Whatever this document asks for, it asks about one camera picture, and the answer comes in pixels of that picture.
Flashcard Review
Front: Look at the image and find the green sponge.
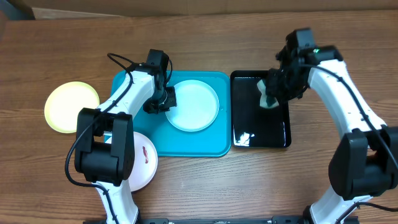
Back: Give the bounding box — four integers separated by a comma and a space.
257, 80, 279, 109

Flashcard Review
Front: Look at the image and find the light blue plate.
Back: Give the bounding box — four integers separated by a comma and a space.
165, 80, 220, 132

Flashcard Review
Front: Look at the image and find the teal plastic tray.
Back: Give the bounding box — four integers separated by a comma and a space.
110, 70, 232, 158

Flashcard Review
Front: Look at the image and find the black plastic tray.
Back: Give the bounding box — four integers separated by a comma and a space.
230, 70, 292, 148

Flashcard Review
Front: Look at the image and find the white plate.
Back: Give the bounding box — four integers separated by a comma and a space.
104, 131, 159, 193

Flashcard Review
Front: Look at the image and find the yellow-green plate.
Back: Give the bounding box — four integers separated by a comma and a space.
44, 82, 100, 134

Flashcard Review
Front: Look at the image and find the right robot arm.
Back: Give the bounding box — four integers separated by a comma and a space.
266, 46, 397, 223

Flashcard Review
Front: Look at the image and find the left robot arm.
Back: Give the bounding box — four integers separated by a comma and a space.
65, 68, 176, 223

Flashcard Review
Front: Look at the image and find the cardboard sheet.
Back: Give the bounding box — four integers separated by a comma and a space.
13, 0, 397, 18

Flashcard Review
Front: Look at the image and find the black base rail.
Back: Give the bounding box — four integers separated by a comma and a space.
137, 215, 309, 224

